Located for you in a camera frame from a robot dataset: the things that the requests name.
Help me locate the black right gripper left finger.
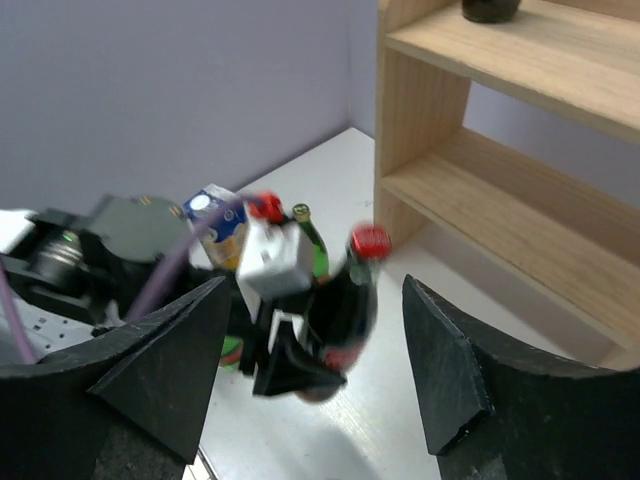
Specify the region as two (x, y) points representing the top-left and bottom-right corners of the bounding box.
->
(1, 278), (231, 480)

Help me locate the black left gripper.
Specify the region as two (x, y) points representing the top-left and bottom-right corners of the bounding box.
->
(187, 267), (346, 397)

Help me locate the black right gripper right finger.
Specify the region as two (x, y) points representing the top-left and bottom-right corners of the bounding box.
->
(402, 276), (639, 479)

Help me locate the Coca-Cola glass bottle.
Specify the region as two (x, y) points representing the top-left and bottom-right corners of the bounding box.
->
(461, 0), (521, 24)
(299, 223), (392, 375)

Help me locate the blue grape juice carton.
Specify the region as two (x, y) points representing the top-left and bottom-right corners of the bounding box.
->
(183, 183), (248, 270)

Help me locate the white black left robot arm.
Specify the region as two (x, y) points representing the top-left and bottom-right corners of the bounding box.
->
(1, 192), (346, 396)

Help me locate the wooden two-tier shelf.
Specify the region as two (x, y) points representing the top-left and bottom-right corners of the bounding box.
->
(374, 1), (639, 369)

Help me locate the green glass bottle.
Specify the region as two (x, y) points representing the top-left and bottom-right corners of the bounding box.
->
(220, 203), (329, 370)

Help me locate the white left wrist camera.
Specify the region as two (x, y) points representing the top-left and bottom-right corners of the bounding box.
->
(236, 219), (314, 300)

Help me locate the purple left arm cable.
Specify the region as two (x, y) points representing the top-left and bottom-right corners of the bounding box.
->
(0, 192), (266, 366)

